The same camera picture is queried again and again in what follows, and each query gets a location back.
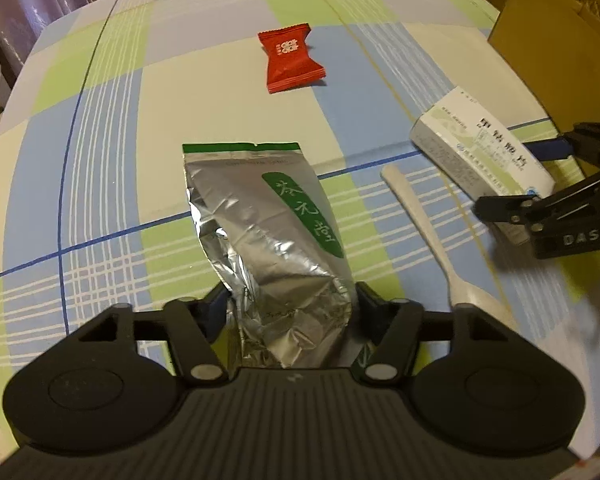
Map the silver foil tea pouch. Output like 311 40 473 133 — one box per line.
182 141 376 370

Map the red snack packet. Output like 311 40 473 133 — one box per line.
258 23 327 95

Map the white plastic spoon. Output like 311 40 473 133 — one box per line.
380 164 518 331

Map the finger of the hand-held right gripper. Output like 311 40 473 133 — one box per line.
474 170 600 228
525 122 600 166

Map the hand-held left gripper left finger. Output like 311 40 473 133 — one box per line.
79 284 229 386

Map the plaid cloth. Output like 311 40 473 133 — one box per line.
0 0 600 466

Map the brown cardboard box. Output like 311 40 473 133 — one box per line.
487 0 600 161

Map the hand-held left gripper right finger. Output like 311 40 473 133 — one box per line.
355 282 521 386

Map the white green pill box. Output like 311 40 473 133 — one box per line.
409 86 556 246

